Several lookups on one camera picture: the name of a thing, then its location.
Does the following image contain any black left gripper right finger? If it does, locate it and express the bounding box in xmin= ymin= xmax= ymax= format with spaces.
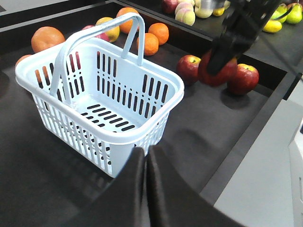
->
xmin=146 ymin=146 xmax=240 ymax=227

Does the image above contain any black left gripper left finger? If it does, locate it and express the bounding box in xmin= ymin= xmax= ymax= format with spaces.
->
xmin=61 ymin=147 xmax=145 ymax=227

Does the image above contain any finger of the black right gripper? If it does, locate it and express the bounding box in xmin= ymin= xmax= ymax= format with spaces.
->
xmin=207 ymin=44 xmax=235 ymax=75

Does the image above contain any light blue plastic basket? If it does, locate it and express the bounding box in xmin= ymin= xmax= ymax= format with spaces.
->
xmin=15 ymin=13 xmax=184 ymax=177

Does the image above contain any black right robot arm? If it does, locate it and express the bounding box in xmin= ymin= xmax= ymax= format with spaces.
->
xmin=146 ymin=0 xmax=280 ymax=227

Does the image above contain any orange behind basket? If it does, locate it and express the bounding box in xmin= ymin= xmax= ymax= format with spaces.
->
xmin=31 ymin=26 xmax=65 ymax=53

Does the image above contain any small orange back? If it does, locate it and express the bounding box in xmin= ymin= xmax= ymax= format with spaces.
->
xmin=148 ymin=23 xmax=169 ymax=45

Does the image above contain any small orange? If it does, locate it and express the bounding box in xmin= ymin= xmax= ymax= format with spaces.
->
xmin=144 ymin=33 xmax=159 ymax=56
xmin=148 ymin=23 xmax=169 ymax=45

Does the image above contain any small orange front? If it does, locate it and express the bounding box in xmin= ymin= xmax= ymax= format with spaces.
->
xmin=144 ymin=33 xmax=159 ymax=56

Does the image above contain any black wooden produce stand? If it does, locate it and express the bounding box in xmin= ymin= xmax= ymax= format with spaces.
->
xmin=0 ymin=0 xmax=303 ymax=227

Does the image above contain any large orange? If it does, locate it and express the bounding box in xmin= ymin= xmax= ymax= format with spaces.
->
xmin=116 ymin=7 xmax=139 ymax=34

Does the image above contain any yellow orange citrus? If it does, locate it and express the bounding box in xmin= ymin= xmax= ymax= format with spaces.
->
xmin=95 ymin=17 xmax=120 ymax=43

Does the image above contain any red pink apple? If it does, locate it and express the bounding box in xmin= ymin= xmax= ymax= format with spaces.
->
xmin=82 ymin=25 xmax=110 ymax=42

